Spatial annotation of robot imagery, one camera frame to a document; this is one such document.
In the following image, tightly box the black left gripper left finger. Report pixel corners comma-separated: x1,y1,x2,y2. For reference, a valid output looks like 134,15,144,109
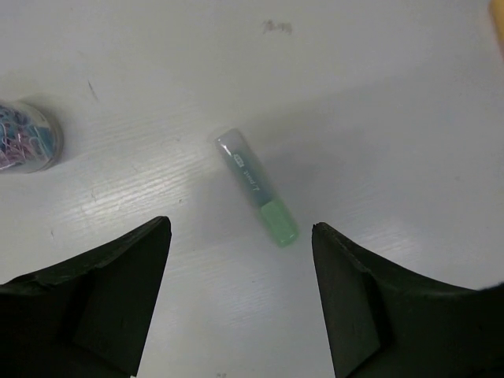
1,217,172,377

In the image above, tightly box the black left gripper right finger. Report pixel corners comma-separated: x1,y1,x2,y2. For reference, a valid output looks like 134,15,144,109
312,223,503,377

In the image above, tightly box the green highlighter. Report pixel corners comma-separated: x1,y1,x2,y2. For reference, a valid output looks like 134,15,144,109
214,129,299,247

